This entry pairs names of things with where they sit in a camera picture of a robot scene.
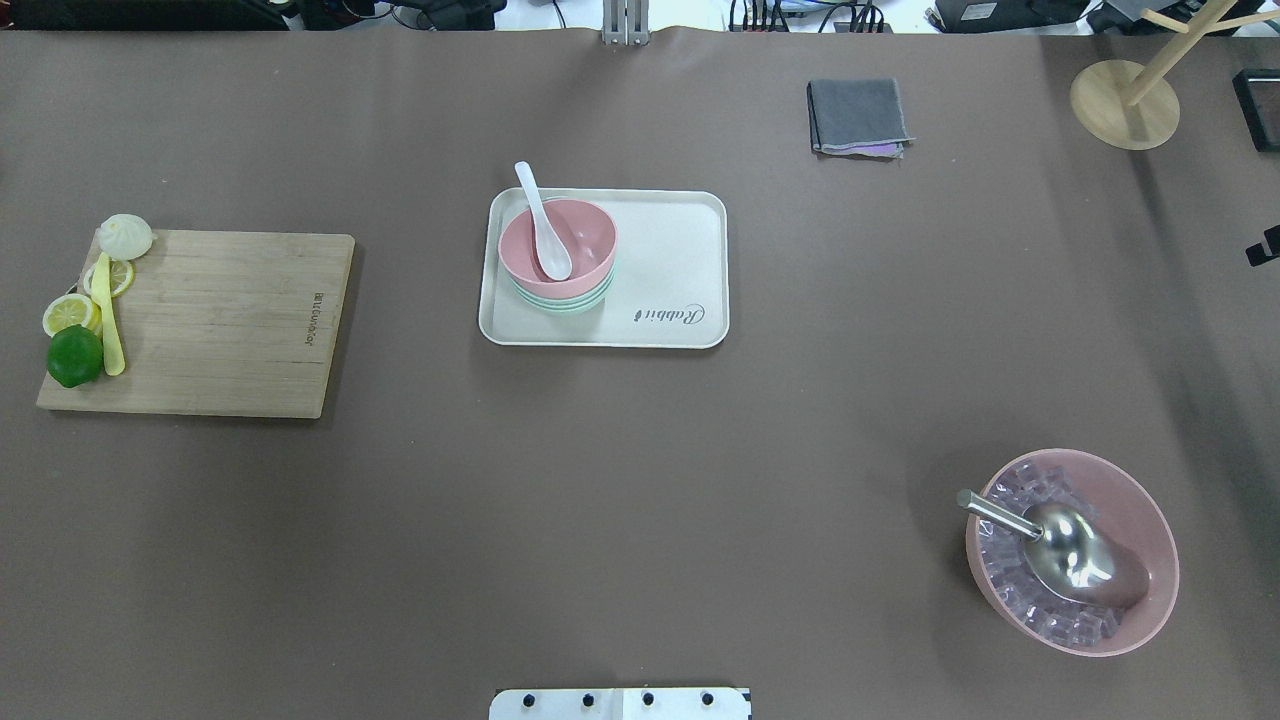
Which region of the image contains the white ceramic spoon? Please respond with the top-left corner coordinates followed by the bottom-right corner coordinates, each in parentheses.
top-left (513, 161), bottom-right (573, 282)

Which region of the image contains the pink bowl with steel bowl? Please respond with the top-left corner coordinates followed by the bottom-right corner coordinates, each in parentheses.
top-left (965, 448), bottom-right (1181, 657)

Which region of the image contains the green bowl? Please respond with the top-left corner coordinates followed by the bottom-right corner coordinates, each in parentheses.
top-left (507, 272), bottom-right (614, 314)

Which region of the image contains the wooden mug tree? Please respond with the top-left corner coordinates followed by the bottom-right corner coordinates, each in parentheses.
top-left (1070, 1), bottom-right (1279, 151)

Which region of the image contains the metal ladle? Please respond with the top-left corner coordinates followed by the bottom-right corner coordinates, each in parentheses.
top-left (956, 489), bottom-right (1149, 609)

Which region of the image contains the grey folded cloth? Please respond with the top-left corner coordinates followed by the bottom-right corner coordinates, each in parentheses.
top-left (806, 78), bottom-right (915, 159)

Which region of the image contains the cream rabbit tray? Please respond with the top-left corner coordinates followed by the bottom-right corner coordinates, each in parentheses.
top-left (477, 187), bottom-right (730, 348)

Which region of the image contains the wooden cutting board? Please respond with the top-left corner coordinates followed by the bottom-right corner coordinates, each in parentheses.
top-left (37, 229), bottom-right (355, 419)

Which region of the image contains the white steamed bun toy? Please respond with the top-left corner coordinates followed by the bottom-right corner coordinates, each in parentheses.
top-left (93, 213), bottom-right (156, 261)

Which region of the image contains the upper lemon slice toy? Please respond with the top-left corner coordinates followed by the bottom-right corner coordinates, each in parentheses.
top-left (79, 259), bottom-right (134, 299)

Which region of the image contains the lemon slice toy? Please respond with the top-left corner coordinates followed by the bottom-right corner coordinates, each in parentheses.
top-left (42, 293), bottom-right (102, 338)
top-left (79, 259), bottom-right (134, 299)

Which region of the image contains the green lime toy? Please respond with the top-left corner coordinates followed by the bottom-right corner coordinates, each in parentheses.
top-left (46, 325), bottom-right (104, 388)

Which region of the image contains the lower lemon slice toy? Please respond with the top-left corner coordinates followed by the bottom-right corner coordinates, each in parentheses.
top-left (42, 293), bottom-right (102, 338)

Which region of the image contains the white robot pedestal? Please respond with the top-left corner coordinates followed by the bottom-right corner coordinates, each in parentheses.
top-left (488, 685), bottom-right (753, 719)

